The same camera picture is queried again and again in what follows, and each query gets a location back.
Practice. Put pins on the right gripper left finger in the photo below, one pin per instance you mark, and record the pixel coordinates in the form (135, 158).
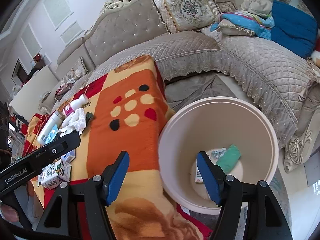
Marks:
(72, 206)

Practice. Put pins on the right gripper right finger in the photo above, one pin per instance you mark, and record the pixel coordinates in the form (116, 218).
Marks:
(265, 218)

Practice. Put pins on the green white carton box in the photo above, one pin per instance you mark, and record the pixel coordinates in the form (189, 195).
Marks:
(56, 173)

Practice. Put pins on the blue snack packet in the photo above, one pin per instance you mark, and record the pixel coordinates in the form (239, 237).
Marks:
(52, 134)

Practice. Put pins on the white tissue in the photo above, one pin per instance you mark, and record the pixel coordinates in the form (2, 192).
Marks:
(74, 122)

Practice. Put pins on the green white tissue pack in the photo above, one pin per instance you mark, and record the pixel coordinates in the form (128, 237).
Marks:
(198, 177)

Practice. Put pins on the white round trash bin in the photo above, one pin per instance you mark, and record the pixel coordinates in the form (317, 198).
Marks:
(208, 125)

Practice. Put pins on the left hand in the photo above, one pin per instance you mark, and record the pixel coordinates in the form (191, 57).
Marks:
(9, 214)

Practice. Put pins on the large white cylindrical bottle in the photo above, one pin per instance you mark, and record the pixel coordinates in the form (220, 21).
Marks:
(55, 119)

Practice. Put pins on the white cabinet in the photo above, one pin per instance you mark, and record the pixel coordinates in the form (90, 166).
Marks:
(26, 101)

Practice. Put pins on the pink label white bottle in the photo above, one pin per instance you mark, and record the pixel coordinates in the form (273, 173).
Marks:
(74, 105)

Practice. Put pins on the orange patterned fleece blanket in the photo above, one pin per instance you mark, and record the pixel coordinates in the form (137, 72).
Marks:
(129, 112)

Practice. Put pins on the small patterned cushion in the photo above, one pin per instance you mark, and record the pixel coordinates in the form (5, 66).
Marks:
(79, 70)

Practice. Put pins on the beige tufted sofa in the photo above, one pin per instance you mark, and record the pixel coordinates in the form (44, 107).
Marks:
(284, 85)

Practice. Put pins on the santa plush toy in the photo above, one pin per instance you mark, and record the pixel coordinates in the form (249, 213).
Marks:
(315, 56)

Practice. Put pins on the blue folded blanket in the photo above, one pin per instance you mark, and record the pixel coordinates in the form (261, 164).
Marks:
(293, 29)

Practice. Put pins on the colourful striped cloth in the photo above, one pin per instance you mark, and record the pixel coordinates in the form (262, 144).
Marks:
(243, 23)

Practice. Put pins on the ornate embroidered cushion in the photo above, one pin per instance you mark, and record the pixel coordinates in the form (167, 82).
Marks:
(184, 15)

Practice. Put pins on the beige crumpled cloth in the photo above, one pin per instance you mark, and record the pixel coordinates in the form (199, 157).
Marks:
(261, 8)

